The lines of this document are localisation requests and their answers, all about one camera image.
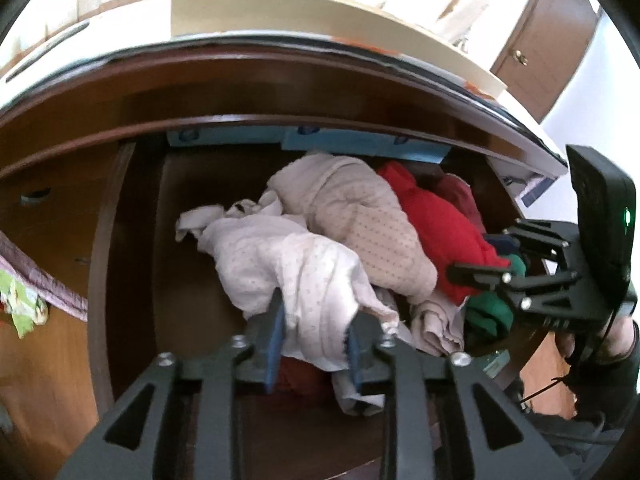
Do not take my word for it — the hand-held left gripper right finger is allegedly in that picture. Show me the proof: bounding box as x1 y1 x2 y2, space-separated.
345 310 576 480

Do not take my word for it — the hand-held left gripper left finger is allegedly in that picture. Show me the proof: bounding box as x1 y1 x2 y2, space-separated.
55 292 291 480

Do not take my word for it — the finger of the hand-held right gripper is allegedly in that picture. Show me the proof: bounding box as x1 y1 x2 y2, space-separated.
501 219 585 273
446 261 587 329

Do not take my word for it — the grey sock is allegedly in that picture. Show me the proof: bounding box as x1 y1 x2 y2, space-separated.
487 235 521 261

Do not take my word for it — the green black striped underwear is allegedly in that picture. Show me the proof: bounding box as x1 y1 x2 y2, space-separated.
465 255 526 341

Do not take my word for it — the bright red underwear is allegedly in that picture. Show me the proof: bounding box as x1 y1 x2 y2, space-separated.
377 160 511 306

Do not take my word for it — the tan beige sock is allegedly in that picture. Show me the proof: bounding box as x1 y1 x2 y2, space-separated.
407 295 468 358

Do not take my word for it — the dark red underwear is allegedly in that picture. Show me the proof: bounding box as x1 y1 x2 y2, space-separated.
435 174 488 236

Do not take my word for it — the white dotted underwear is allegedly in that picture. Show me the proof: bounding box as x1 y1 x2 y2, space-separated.
175 204 416 416

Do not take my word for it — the wooden drawer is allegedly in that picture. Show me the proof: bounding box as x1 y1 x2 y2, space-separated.
0 42 576 480
87 132 548 480
0 142 137 281

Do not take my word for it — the beige dotted underwear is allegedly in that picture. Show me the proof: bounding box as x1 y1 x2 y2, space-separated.
267 152 440 303

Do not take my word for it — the person's right forearm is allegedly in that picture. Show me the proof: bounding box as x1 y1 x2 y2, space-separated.
570 357 640 426

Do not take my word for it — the closed wooden drawer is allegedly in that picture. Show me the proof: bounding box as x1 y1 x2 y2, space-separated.
0 142 137 281

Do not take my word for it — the person's right hand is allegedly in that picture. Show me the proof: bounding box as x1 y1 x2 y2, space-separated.
556 316 640 367

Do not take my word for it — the rust red cloth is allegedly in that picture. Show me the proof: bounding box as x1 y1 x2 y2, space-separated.
275 357 336 403

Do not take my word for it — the blue white printed packet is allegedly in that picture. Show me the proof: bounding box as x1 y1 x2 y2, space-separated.
500 157 558 206

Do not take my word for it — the blue flat box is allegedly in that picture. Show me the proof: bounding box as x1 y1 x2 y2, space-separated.
281 127 451 165
166 127 288 148

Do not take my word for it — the wooden door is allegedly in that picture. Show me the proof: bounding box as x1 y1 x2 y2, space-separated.
490 0 601 123

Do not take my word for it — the pink quilt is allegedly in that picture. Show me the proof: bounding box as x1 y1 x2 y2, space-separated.
0 232 90 321

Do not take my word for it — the green printed cloth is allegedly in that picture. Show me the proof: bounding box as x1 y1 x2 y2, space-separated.
0 269 50 338

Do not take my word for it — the white board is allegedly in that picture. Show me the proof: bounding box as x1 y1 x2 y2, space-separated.
170 0 508 98

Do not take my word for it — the black cable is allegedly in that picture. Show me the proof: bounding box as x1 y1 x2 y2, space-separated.
520 310 617 406

